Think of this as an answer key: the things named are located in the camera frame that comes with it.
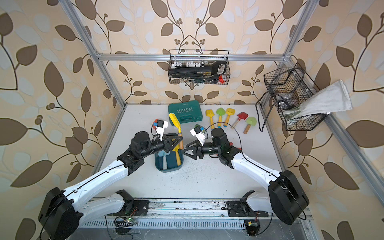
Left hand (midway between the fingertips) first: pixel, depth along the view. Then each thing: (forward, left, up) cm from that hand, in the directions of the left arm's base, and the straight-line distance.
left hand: (182, 138), depth 70 cm
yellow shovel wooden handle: (+41, -32, -25) cm, 58 cm away
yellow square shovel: (+8, +4, +4) cm, 9 cm away
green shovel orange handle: (+41, -25, -25) cm, 54 cm away
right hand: (-2, -1, -6) cm, 7 cm away
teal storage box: (-1, +8, -24) cm, 25 cm away
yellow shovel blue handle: (+38, -17, -24) cm, 48 cm away
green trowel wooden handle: (+31, -47, -24) cm, 61 cm away
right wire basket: (+32, -61, +6) cm, 69 cm away
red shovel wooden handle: (+36, -41, -24) cm, 60 cm away
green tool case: (+37, +1, -22) cm, 42 cm away
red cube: (+26, +22, -21) cm, 40 cm away
